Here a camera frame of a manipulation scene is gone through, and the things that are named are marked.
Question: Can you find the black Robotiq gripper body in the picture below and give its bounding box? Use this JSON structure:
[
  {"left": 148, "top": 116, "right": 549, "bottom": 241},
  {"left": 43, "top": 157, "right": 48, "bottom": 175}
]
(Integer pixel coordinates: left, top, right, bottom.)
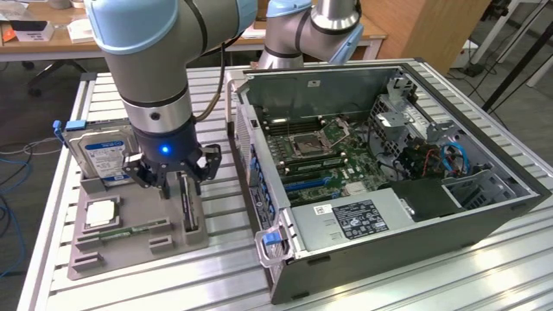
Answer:
[{"left": 132, "top": 119, "right": 204, "bottom": 178}]

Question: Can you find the black graphics card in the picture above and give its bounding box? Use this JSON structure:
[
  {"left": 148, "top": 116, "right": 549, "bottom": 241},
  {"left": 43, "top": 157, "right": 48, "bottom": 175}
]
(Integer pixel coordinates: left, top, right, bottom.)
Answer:
[{"left": 176, "top": 170, "right": 203, "bottom": 233}]

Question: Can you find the hard disk with blue carrier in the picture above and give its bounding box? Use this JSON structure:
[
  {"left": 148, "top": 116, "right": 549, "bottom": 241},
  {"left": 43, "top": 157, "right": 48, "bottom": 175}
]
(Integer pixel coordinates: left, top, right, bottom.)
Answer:
[{"left": 51, "top": 118, "right": 144, "bottom": 188}]

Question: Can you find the silver CPU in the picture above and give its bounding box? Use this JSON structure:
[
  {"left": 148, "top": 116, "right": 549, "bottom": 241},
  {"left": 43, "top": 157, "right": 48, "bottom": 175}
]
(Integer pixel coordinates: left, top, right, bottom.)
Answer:
[{"left": 85, "top": 200, "right": 119, "bottom": 229}]

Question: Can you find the green RAM stick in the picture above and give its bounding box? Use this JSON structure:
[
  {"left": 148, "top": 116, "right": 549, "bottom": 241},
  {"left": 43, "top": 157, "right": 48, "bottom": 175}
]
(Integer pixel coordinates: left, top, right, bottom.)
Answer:
[{"left": 88, "top": 225, "right": 168, "bottom": 242}]

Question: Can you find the black RAM slots bank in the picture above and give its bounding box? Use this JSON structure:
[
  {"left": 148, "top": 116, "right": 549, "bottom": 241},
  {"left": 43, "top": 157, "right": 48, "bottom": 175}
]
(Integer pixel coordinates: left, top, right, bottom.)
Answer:
[{"left": 261, "top": 116, "right": 324, "bottom": 136}]

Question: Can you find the CPU socket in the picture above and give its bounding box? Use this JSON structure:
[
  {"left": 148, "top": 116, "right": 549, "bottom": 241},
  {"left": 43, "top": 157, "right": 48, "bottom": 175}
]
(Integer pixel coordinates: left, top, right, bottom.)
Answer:
[{"left": 288, "top": 131, "right": 336, "bottom": 159}]

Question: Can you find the blue expansion slot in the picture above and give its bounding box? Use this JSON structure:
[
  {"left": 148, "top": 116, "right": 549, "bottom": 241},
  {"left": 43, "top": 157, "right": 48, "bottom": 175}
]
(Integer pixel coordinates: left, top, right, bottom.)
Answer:
[{"left": 283, "top": 177, "right": 333, "bottom": 192}]

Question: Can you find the installed RAM stick with label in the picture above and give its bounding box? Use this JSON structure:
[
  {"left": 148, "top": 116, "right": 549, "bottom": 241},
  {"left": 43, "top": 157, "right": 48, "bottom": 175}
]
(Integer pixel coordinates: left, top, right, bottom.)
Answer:
[{"left": 280, "top": 155, "right": 348, "bottom": 174}]

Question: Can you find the grey plastic parts rack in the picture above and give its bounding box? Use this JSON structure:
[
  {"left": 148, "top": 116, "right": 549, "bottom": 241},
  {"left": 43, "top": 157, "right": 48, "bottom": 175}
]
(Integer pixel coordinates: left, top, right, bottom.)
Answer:
[{"left": 68, "top": 155, "right": 212, "bottom": 281}]

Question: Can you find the metal socket cover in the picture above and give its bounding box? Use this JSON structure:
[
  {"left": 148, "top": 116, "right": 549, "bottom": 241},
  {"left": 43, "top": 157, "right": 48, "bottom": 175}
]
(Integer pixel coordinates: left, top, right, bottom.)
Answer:
[{"left": 319, "top": 118, "right": 353, "bottom": 145}]

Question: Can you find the green motherboard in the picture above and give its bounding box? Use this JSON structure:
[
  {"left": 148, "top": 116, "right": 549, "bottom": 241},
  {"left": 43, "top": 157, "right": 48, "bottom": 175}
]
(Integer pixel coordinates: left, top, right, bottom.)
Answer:
[{"left": 257, "top": 106, "right": 392, "bottom": 208}]

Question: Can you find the black office chair base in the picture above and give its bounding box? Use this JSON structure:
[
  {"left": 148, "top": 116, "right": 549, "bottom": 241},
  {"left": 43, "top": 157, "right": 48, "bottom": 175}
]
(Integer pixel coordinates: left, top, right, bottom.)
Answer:
[{"left": 21, "top": 57, "right": 109, "bottom": 98}]

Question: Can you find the long wooden desk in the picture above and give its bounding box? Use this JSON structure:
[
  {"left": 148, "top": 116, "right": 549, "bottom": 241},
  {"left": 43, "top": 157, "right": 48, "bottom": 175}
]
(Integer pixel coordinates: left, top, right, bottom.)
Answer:
[{"left": 0, "top": 0, "right": 389, "bottom": 71}]

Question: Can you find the white paper stack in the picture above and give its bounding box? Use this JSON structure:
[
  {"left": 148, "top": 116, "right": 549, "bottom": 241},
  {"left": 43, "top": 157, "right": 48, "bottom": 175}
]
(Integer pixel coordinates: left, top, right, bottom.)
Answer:
[{"left": 240, "top": 27, "right": 267, "bottom": 40}]

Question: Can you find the grey power supply unit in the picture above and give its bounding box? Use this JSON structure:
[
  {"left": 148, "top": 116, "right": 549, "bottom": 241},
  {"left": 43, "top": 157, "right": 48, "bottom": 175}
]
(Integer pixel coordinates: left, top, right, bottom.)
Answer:
[{"left": 292, "top": 189, "right": 416, "bottom": 252}]

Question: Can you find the perforated metal drive cage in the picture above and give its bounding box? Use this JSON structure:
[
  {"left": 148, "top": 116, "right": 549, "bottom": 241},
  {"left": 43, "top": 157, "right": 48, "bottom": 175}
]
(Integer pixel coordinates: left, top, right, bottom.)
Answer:
[{"left": 369, "top": 76, "right": 436, "bottom": 158}]

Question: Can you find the white box with black label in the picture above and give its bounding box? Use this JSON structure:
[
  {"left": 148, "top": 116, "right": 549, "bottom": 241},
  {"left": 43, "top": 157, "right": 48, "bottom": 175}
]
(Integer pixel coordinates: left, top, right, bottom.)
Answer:
[{"left": 8, "top": 19, "right": 56, "bottom": 43}]

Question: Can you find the orange box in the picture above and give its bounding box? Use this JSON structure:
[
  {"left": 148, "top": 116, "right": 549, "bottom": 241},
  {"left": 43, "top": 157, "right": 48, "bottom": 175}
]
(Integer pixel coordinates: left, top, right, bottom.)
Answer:
[{"left": 0, "top": 24, "right": 16, "bottom": 47}]

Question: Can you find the black plastic shroud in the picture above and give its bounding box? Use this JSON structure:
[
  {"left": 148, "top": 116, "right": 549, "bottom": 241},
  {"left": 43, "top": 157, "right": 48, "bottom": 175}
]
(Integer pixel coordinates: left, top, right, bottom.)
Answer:
[{"left": 390, "top": 179, "right": 466, "bottom": 223}]

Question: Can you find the open dark grey PC case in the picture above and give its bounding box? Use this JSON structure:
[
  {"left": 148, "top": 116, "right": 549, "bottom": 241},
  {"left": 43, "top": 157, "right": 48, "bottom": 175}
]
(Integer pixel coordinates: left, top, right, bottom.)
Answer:
[{"left": 224, "top": 63, "right": 553, "bottom": 306}]

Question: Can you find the grey metal disk bay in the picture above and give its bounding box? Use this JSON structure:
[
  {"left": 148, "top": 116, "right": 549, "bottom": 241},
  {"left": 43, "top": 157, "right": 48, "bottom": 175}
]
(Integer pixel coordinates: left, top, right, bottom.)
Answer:
[{"left": 440, "top": 168, "right": 520, "bottom": 210}]

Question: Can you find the wooden cabinet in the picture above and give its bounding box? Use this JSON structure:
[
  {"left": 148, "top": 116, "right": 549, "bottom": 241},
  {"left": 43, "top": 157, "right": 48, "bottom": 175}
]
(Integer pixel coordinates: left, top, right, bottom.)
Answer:
[{"left": 362, "top": 0, "right": 493, "bottom": 71}]

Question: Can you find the black stand pole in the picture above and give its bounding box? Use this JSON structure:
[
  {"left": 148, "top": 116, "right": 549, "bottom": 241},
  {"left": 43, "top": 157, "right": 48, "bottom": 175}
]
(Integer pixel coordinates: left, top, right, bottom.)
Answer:
[{"left": 481, "top": 19, "right": 553, "bottom": 113}]

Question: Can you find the white floor cable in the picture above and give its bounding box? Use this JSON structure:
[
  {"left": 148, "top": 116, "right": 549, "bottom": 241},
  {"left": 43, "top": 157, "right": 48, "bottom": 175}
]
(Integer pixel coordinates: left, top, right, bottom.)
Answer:
[{"left": 0, "top": 137, "right": 65, "bottom": 156}]

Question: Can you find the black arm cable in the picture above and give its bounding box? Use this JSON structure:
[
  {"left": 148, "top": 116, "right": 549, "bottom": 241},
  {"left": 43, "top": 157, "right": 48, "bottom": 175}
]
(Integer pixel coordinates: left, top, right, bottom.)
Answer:
[{"left": 191, "top": 38, "right": 232, "bottom": 123}]

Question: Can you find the blue floor cable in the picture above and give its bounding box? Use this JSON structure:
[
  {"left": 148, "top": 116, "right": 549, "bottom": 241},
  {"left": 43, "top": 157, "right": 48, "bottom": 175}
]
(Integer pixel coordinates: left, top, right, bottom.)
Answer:
[{"left": 0, "top": 157, "right": 35, "bottom": 279}]

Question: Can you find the black and red wire bundle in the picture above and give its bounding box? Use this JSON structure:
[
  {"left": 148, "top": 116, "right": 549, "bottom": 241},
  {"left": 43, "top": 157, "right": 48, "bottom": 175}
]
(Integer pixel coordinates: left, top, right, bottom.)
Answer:
[{"left": 400, "top": 142, "right": 441, "bottom": 179}]

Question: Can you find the blue disk wire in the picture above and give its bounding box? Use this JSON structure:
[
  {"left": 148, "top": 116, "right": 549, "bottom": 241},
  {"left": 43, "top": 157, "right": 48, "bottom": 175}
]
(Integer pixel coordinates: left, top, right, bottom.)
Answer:
[{"left": 440, "top": 141, "right": 473, "bottom": 174}]

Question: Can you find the white table frame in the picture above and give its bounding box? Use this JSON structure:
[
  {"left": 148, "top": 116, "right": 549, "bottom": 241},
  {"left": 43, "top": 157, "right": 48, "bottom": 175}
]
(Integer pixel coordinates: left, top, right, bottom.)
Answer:
[{"left": 468, "top": 0, "right": 553, "bottom": 88}]

